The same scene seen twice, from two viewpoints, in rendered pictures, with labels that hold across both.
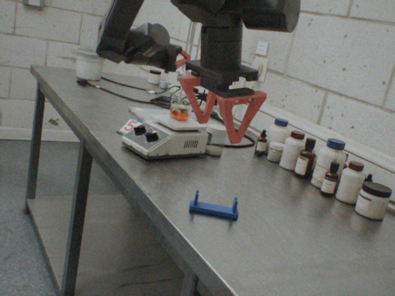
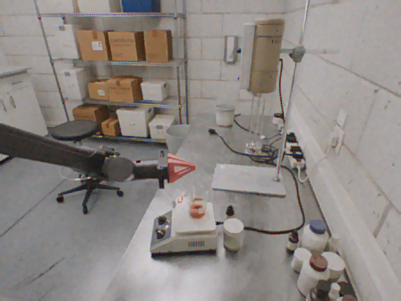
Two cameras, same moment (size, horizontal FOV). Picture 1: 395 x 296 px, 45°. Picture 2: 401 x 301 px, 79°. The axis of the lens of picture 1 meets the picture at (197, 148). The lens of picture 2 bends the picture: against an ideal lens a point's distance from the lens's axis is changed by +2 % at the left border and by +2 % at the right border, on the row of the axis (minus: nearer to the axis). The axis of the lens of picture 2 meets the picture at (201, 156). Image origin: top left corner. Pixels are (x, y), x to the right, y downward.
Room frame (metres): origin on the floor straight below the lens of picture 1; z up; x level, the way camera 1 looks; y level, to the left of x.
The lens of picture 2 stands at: (0.86, -0.30, 1.36)
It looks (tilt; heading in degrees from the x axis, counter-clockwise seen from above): 29 degrees down; 39
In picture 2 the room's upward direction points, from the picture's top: straight up
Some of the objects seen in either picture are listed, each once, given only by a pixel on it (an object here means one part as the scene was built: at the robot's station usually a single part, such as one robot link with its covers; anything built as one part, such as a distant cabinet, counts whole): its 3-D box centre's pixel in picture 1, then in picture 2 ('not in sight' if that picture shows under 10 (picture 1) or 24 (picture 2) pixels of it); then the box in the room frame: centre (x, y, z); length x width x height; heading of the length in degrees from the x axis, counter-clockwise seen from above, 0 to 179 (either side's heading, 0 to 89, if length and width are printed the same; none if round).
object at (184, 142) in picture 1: (168, 137); (186, 227); (1.26, 0.08, 0.79); 0.22 x 0.13 x 0.08; 134
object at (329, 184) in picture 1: (331, 178); not in sight; (1.16, -0.35, 0.79); 0.03 x 0.03 x 0.08
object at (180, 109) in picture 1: (180, 106); (196, 202); (1.29, 0.07, 0.88); 0.07 x 0.06 x 0.08; 105
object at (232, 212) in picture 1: (215, 203); not in sight; (0.90, -0.06, 0.77); 0.10 x 0.03 x 0.04; 92
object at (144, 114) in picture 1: (176, 117); (247, 177); (1.67, 0.10, 0.76); 0.30 x 0.20 x 0.01; 121
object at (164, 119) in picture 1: (178, 121); (194, 217); (1.27, 0.06, 0.83); 0.12 x 0.12 x 0.01; 44
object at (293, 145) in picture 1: (294, 150); (313, 274); (1.33, -0.28, 0.80); 0.06 x 0.06 x 0.11
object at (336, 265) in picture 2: not in sight; (328, 269); (1.40, -0.30, 0.78); 0.06 x 0.06 x 0.07
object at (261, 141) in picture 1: (261, 141); (293, 239); (1.42, -0.19, 0.79); 0.03 x 0.03 x 0.08
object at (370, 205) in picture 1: (372, 200); not in sight; (1.07, -0.43, 0.79); 0.07 x 0.07 x 0.07
